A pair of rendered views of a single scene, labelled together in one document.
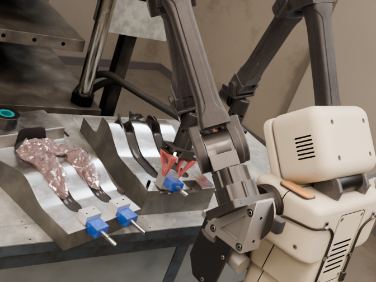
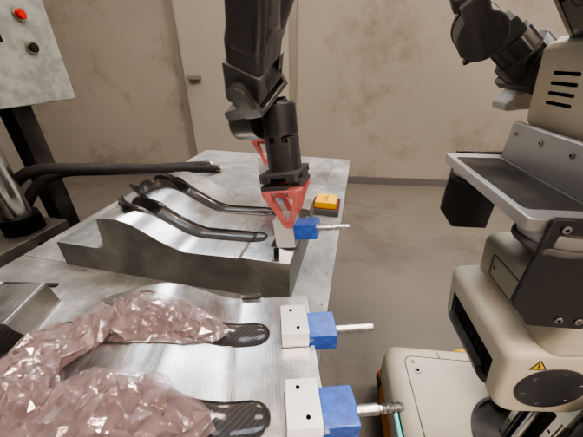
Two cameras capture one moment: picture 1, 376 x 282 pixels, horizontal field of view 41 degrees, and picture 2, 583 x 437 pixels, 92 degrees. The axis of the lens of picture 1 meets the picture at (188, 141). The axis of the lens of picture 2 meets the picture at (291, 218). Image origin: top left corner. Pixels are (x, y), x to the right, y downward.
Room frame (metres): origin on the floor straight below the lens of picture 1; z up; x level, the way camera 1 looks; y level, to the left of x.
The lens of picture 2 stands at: (0.96, 0.28, 1.19)
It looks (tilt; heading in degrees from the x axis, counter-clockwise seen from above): 30 degrees down; 324
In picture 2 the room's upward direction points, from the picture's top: straight up
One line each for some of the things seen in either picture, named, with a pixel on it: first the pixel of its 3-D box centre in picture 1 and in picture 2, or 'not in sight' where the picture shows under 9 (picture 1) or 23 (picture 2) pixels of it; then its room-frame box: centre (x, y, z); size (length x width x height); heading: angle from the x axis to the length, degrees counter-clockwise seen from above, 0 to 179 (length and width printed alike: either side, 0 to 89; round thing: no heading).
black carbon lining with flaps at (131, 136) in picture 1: (149, 142); (196, 205); (1.53, 0.12, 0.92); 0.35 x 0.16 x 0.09; 41
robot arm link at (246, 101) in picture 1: (238, 104); not in sight; (1.62, -0.12, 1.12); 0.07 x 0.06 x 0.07; 36
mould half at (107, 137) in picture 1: (145, 151); (196, 221); (1.54, 0.12, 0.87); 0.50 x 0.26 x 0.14; 41
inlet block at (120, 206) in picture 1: (128, 219); (327, 329); (1.15, 0.08, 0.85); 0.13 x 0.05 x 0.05; 58
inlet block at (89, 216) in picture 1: (99, 230); (345, 411); (1.06, 0.13, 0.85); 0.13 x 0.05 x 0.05; 58
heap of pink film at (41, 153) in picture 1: (57, 158); (103, 358); (1.25, 0.33, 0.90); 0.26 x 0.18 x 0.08; 58
